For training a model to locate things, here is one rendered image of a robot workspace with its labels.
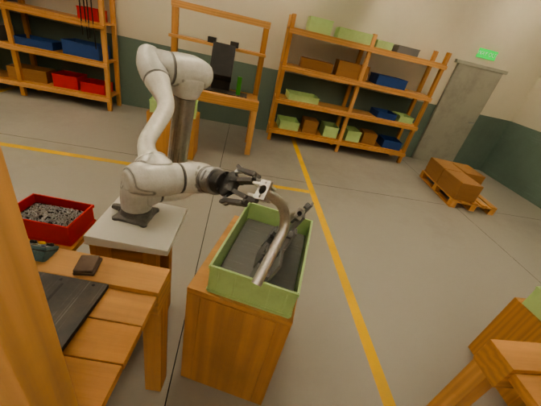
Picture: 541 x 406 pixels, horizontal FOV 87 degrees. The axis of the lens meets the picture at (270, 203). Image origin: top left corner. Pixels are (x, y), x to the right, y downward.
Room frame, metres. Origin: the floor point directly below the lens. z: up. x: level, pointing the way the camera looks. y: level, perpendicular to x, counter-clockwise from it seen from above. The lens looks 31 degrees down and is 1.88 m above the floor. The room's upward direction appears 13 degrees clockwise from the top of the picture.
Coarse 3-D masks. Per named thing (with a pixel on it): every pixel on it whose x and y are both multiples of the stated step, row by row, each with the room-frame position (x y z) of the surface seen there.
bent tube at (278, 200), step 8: (264, 184) 0.66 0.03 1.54; (272, 184) 0.65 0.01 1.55; (256, 192) 0.65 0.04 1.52; (264, 192) 0.67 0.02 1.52; (272, 192) 0.65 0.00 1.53; (264, 200) 0.62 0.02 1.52; (272, 200) 0.65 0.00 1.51; (280, 200) 0.67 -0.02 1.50; (280, 208) 0.67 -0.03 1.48; (288, 208) 0.69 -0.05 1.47; (280, 216) 0.68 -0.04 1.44; (288, 216) 0.68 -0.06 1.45; (280, 224) 0.67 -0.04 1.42; (288, 224) 0.68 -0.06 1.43; (280, 232) 0.66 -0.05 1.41; (280, 240) 0.64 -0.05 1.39; (272, 248) 0.62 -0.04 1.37; (264, 256) 0.61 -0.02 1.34; (272, 256) 0.61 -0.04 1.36; (264, 264) 0.59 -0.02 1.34; (256, 272) 0.58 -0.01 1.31; (264, 272) 0.58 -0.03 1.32; (256, 280) 0.56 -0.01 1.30
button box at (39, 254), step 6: (36, 246) 0.79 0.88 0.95; (42, 246) 0.80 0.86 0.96; (48, 246) 0.82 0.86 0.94; (54, 246) 0.84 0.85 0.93; (36, 252) 0.78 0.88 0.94; (42, 252) 0.79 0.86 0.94; (48, 252) 0.80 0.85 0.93; (54, 252) 0.83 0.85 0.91; (36, 258) 0.77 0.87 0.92; (42, 258) 0.77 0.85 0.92; (48, 258) 0.80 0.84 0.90
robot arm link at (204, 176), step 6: (204, 168) 0.81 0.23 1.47; (210, 168) 0.80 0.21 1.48; (216, 168) 0.81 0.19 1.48; (198, 174) 0.80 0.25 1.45; (204, 174) 0.79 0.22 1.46; (210, 174) 0.78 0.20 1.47; (198, 180) 0.79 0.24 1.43; (204, 180) 0.77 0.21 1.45; (198, 186) 0.79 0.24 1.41; (204, 186) 0.77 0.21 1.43; (204, 192) 0.79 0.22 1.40; (210, 192) 0.77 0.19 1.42
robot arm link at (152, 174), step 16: (144, 80) 1.13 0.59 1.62; (160, 80) 1.12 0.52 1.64; (160, 96) 1.07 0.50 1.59; (160, 112) 0.98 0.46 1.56; (144, 128) 0.89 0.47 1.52; (160, 128) 0.93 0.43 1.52; (144, 144) 0.82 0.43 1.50; (144, 160) 0.74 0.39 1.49; (160, 160) 0.77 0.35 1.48; (128, 176) 0.68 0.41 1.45; (144, 176) 0.69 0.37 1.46; (160, 176) 0.72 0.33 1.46; (176, 176) 0.76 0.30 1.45; (144, 192) 0.69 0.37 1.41; (160, 192) 0.72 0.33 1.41; (176, 192) 0.76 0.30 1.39
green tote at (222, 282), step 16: (256, 208) 1.50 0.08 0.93; (240, 224) 1.34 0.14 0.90; (272, 224) 1.49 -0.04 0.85; (304, 224) 1.47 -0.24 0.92; (304, 240) 1.45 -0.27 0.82; (224, 256) 1.10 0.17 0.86; (304, 256) 1.12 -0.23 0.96; (224, 272) 0.90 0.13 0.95; (208, 288) 0.91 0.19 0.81; (224, 288) 0.91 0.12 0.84; (240, 288) 0.90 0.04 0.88; (256, 288) 0.89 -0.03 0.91; (272, 288) 0.88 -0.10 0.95; (256, 304) 0.88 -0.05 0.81; (272, 304) 0.88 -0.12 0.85; (288, 304) 0.87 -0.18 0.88
